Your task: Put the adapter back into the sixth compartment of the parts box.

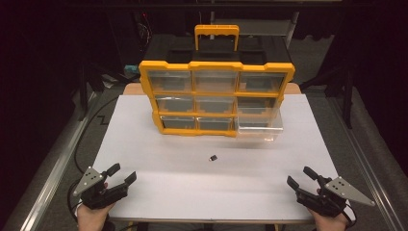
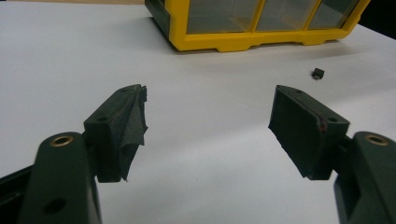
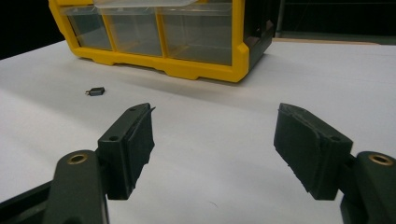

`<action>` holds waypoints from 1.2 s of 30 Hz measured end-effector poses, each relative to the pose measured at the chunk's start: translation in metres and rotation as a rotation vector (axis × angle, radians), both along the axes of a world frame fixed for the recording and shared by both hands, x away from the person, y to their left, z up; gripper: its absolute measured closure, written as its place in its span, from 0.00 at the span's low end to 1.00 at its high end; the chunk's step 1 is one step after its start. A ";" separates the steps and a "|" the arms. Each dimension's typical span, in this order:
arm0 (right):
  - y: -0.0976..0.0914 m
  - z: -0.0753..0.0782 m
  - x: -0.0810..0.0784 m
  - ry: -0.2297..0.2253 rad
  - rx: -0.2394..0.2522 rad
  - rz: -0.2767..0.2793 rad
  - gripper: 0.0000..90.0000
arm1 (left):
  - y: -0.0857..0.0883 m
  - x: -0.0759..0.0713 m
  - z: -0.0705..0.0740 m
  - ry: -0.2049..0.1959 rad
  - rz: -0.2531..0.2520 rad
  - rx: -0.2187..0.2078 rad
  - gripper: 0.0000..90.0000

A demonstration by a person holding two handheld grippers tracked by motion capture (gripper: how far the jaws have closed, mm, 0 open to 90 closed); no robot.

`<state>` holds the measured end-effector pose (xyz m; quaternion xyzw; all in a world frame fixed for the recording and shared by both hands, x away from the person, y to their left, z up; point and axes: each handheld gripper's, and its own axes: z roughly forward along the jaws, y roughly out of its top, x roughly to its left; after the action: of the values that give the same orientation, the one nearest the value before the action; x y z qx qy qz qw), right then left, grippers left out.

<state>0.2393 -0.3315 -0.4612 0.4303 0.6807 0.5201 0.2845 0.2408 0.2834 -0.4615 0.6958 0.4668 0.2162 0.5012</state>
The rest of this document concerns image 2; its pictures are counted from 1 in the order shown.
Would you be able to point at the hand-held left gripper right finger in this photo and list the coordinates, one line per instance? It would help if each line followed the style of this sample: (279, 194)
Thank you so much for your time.
(308, 137)

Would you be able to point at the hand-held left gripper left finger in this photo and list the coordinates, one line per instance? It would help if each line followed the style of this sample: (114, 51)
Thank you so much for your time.
(109, 137)

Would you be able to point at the small black electronic component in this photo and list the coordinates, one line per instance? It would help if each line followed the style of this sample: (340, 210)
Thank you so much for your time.
(318, 73)

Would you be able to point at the yellow black parts organizer cabinet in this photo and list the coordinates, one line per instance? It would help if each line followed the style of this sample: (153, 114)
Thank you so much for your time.
(249, 25)

